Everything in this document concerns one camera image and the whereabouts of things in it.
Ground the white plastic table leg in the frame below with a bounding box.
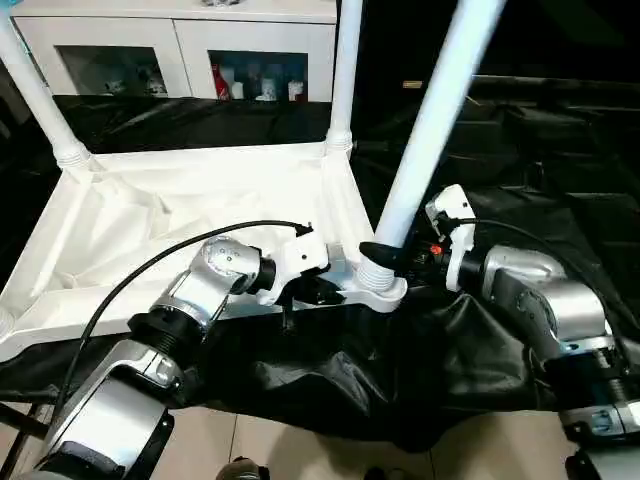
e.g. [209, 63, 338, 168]
[0, 10, 93, 169]
[357, 0, 507, 294]
[325, 0, 365, 154]

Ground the black plastic mat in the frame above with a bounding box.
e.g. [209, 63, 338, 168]
[0, 92, 640, 454]

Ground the black cabinet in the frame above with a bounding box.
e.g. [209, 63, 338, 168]
[336, 0, 481, 106]

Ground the white cabinet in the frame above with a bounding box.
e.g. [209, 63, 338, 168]
[8, 0, 339, 104]

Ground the black metal stand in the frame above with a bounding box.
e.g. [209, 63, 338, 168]
[0, 400, 53, 480]

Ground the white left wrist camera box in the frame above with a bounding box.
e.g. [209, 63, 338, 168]
[268, 225, 334, 307]

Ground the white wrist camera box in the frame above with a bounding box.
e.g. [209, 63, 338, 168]
[268, 225, 334, 307]
[424, 183, 480, 294]

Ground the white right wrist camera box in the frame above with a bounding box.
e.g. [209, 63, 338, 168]
[424, 183, 480, 294]

